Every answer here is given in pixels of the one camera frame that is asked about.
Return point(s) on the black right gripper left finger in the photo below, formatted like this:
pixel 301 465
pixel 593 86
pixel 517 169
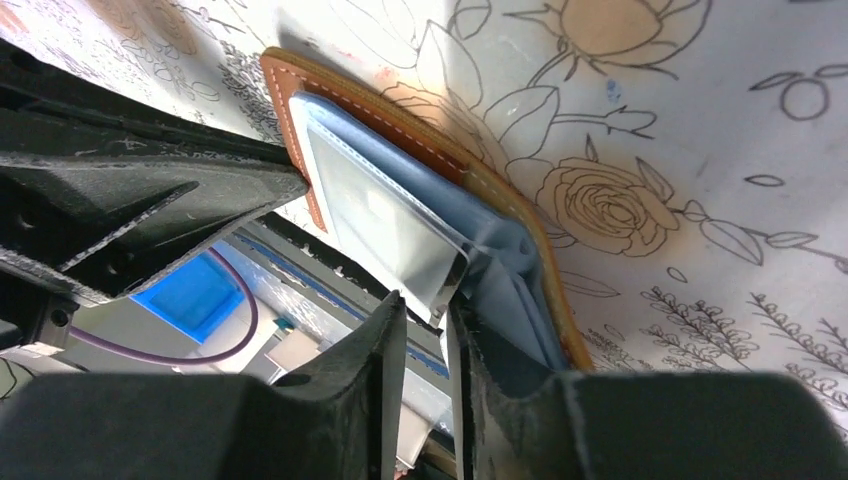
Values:
pixel 334 417

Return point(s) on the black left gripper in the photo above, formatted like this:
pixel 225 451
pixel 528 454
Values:
pixel 102 196

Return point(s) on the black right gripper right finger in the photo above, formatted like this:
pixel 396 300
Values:
pixel 517 419

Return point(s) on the brown leather card holder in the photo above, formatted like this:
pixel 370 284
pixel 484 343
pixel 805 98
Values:
pixel 433 168

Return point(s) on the black VIP credit card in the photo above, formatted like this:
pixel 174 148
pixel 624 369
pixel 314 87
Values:
pixel 377 224

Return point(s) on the blue plastic bin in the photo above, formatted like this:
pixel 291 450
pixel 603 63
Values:
pixel 195 298

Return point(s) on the floral patterned table cloth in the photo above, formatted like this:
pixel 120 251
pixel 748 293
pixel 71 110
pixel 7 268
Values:
pixel 689 157

